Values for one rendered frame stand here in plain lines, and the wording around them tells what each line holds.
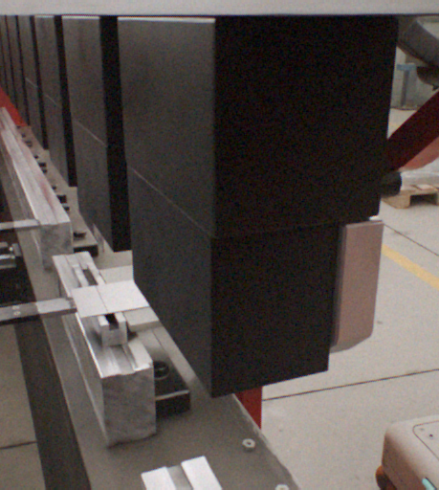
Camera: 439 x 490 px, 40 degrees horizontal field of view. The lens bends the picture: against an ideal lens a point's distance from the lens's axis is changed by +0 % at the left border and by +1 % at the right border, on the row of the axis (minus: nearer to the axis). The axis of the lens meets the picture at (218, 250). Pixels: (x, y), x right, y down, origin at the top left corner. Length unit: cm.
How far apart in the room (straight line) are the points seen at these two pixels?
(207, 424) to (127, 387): 12
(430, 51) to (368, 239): 109
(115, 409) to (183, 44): 52
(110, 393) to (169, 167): 44
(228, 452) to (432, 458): 106
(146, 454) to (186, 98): 53
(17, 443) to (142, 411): 153
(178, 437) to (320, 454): 140
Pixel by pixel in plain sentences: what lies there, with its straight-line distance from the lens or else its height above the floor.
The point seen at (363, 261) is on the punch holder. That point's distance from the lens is 29.
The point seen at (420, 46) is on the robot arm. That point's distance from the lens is 135.
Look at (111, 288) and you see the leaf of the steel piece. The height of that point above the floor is 100.
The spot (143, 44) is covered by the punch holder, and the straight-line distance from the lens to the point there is 32.
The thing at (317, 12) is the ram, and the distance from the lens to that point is 17.
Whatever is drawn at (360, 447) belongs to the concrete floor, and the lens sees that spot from 217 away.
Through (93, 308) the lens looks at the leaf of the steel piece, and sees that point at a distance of 77.
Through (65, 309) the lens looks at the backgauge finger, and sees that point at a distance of 77.
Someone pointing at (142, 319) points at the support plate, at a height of 100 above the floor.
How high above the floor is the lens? 134
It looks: 21 degrees down
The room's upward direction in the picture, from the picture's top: straight up
